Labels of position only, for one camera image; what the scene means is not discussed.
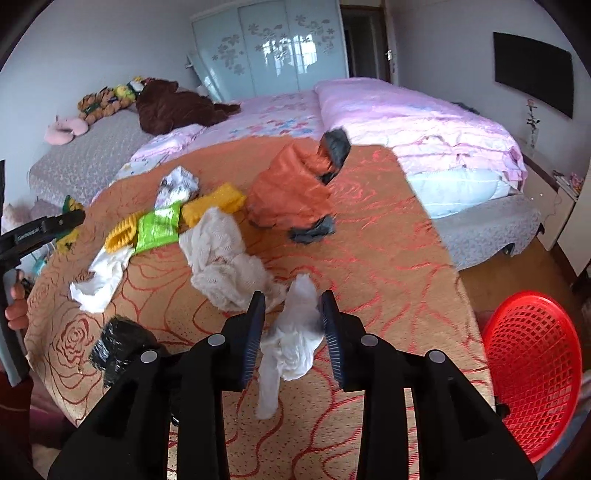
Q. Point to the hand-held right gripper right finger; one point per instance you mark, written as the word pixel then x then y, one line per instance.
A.
pixel 330 337

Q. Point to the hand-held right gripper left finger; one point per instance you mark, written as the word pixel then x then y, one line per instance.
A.
pixel 256 334

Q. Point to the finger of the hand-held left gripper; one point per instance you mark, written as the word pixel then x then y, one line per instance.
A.
pixel 55 226

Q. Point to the white tissue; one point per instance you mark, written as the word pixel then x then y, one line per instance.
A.
pixel 99 279
pixel 295 344

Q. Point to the yellow foam net sleeve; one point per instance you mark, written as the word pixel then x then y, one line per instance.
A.
pixel 122 234
pixel 216 203

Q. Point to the green plastic wrapper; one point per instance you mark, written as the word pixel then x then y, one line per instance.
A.
pixel 157 229

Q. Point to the red plastic basket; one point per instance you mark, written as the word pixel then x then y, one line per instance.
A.
pixel 531 355

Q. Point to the person's left hand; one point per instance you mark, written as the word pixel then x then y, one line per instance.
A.
pixel 17 309

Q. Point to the grey upholstered headboard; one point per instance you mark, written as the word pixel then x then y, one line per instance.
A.
pixel 83 157

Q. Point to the cream mesh cloth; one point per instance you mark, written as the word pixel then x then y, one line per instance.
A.
pixel 217 258

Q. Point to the orange rose patterned blanket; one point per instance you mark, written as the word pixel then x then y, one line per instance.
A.
pixel 392 277

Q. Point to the white starred folded cloth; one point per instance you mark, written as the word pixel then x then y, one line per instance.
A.
pixel 128 170

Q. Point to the pink plush toy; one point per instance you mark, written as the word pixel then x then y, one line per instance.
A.
pixel 67 128

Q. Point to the crumpled black plastic bag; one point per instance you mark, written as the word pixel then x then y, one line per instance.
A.
pixel 117 344

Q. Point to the white cartoon printed packet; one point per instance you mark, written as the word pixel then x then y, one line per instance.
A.
pixel 178 184

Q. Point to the pink pillow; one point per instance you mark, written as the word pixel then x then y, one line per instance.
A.
pixel 161 145

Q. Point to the orange jacket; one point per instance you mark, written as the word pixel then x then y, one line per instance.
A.
pixel 291 194

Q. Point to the yellow plush toy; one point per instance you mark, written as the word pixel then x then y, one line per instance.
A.
pixel 123 91

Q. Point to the penguin plush toy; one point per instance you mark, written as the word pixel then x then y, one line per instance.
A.
pixel 137 85

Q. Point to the large brown teddy bear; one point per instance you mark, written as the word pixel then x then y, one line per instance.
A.
pixel 175 108

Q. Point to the pale blue pillow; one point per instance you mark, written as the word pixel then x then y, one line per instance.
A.
pixel 461 194

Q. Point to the white leaning rack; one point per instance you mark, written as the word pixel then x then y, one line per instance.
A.
pixel 197 69

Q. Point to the pink floral bedsheet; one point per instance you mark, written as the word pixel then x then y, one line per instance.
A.
pixel 272 117

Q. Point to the pink quilt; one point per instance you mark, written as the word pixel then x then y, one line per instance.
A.
pixel 415 120

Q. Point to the white nightstand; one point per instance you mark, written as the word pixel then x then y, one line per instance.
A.
pixel 558 217

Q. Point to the floral glass sliding wardrobe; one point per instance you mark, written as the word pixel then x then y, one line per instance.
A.
pixel 277 41

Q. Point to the dark wooden door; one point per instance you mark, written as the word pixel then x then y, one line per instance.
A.
pixel 369 41

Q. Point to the grey bed frame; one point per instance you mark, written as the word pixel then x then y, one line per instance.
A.
pixel 485 230

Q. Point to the rose wall decoration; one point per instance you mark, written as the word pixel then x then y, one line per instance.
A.
pixel 532 122

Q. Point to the black wall television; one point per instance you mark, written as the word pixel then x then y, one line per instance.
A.
pixel 531 69

